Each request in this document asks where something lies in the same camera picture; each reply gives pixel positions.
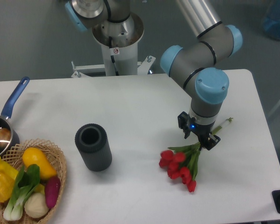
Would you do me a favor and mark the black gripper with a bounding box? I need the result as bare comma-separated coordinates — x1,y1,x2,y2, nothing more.
177,112,221,150

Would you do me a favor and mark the red tulip bouquet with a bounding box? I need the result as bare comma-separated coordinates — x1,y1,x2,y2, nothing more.
159,116,234,193

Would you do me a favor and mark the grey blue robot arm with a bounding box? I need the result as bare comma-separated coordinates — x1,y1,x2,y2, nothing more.
65,0,243,150

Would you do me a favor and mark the dark grey ribbed vase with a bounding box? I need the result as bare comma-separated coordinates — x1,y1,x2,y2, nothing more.
75,123,112,172

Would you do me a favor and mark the blue translucent container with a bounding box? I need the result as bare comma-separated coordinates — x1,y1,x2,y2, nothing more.
262,0,280,41

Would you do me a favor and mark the purple eggplant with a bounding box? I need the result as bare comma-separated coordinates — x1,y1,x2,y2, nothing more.
44,176,61,209

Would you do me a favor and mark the yellow squash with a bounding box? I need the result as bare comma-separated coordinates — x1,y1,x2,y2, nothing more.
22,147,57,180

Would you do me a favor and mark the green bok choy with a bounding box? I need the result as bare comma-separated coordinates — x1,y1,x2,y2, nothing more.
3,164,40,221

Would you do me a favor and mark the white garlic bulb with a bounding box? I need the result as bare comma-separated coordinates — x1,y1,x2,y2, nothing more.
24,193,49,218

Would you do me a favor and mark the woven wicker basket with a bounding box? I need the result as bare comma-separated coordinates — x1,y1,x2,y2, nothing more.
0,139,67,224

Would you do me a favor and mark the browned bread bun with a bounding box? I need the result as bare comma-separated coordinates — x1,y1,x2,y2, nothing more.
0,128,11,147

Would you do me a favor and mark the yellow bell pepper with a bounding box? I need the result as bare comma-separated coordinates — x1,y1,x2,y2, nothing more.
0,172,14,203

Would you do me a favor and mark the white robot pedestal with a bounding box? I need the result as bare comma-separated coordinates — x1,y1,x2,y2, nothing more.
71,12,156,78

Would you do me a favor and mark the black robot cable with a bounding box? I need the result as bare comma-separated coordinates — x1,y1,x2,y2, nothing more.
108,36,119,76

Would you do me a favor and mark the blue handled saucepan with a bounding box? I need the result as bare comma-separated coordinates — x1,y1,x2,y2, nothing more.
0,77,30,157

